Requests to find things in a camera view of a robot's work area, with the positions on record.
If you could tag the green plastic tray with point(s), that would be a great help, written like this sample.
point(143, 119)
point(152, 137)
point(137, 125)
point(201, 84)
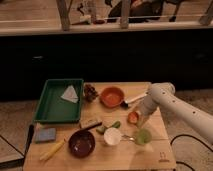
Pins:
point(53, 108)

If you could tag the orange bowl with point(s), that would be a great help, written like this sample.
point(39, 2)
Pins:
point(112, 97)

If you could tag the wooden block eraser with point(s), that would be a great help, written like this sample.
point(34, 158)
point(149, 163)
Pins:
point(90, 123)

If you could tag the blue sponge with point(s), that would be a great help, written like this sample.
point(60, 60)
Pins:
point(45, 135)

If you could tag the brown grape bunch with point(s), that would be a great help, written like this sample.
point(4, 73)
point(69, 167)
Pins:
point(90, 92)

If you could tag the white measuring cup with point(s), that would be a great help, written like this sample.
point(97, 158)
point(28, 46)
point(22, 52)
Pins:
point(113, 136)

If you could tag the purple bowl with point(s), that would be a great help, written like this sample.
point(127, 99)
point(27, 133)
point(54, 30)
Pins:
point(81, 143)

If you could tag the grey folded cloth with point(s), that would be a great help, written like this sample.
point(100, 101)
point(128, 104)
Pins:
point(70, 94)

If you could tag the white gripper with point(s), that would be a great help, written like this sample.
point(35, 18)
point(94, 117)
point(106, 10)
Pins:
point(145, 108)

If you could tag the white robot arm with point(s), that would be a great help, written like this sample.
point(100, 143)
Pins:
point(163, 94)

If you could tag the yellow banana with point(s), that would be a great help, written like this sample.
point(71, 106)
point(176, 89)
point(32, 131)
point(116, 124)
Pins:
point(51, 151)

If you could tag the green cup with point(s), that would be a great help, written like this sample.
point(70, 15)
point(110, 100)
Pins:
point(143, 136)

